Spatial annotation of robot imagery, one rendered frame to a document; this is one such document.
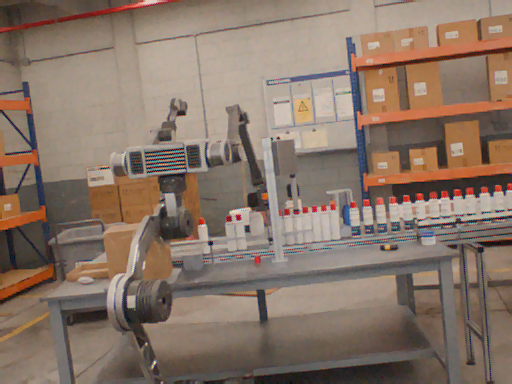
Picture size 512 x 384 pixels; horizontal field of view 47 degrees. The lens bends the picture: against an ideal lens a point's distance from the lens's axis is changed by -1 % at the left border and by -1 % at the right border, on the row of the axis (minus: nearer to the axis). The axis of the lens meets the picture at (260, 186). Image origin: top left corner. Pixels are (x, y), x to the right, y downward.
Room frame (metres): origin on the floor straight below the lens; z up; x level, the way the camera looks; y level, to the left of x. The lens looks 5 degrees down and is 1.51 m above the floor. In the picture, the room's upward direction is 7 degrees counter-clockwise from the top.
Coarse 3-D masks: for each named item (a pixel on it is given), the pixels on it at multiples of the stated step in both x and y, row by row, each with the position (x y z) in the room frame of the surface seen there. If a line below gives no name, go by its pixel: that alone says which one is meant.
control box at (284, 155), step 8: (272, 144) 3.19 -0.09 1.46; (280, 144) 3.19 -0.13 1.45; (288, 144) 3.26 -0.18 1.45; (272, 152) 3.19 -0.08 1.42; (280, 152) 3.19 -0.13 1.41; (288, 152) 3.25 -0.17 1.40; (280, 160) 3.18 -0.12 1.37; (288, 160) 3.24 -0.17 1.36; (296, 160) 3.30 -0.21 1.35; (280, 168) 3.17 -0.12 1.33; (288, 168) 3.23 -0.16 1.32; (296, 168) 3.30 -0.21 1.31; (280, 176) 3.18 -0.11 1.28
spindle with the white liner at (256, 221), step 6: (252, 192) 3.62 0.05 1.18; (252, 198) 3.61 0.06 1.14; (252, 204) 3.61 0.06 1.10; (258, 204) 3.61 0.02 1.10; (252, 210) 3.61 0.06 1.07; (252, 216) 3.60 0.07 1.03; (258, 216) 3.60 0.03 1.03; (252, 222) 3.61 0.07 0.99; (258, 222) 3.60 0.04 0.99; (252, 228) 3.61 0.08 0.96; (258, 228) 3.60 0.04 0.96; (252, 234) 3.62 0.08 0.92; (252, 240) 3.62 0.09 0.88; (258, 240) 3.60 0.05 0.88
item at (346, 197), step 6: (342, 192) 3.49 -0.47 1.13; (348, 192) 3.49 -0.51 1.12; (330, 198) 3.46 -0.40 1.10; (336, 198) 3.45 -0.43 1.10; (342, 198) 3.49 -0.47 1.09; (348, 198) 3.49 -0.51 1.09; (342, 204) 3.49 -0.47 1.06; (348, 204) 3.49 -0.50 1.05; (342, 210) 3.45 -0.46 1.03; (342, 216) 3.46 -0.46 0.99; (342, 228) 3.37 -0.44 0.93; (348, 228) 3.37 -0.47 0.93; (342, 234) 3.37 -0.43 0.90; (348, 234) 3.37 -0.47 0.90
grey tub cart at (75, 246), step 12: (72, 228) 5.97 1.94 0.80; (84, 228) 5.98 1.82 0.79; (96, 228) 5.99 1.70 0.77; (108, 228) 6.00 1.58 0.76; (60, 240) 5.20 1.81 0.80; (72, 240) 5.20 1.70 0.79; (84, 240) 5.21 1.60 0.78; (96, 240) 5.24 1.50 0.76; (60, 252) 5.19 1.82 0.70; (72, 252) 5.24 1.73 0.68; (84, 252) 5.25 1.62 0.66; (96, 252) 5.26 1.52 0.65; (60, 264) 5.19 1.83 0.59; (72, 264) 5.24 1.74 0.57; (84, 264) 5.25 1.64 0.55; (60, 276) 5.27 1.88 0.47; (72, 312) 5.25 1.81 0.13; (72, 324) 5.28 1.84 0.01
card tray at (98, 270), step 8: (80, 264) 3.51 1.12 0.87; (88, 264) 3.52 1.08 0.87; (96, 264) 3.52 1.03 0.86; (104, 264) 3.51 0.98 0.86; (72, 272) 3.36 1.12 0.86; (80, 272) 3.47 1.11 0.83; (88, 272) 3.26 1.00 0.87; (96, 272) 3.26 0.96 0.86; (104, 272) 3.26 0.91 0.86; (72, 280) 3.26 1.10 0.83
